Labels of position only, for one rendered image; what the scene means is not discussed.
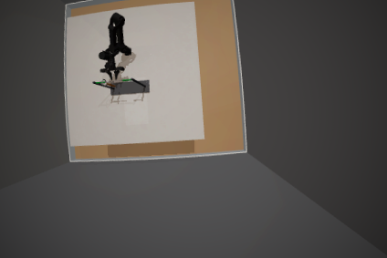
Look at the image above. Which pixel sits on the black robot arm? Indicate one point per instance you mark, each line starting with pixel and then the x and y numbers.
pixel 115 45

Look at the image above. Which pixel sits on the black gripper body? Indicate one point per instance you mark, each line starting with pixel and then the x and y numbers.
pixel 103 70

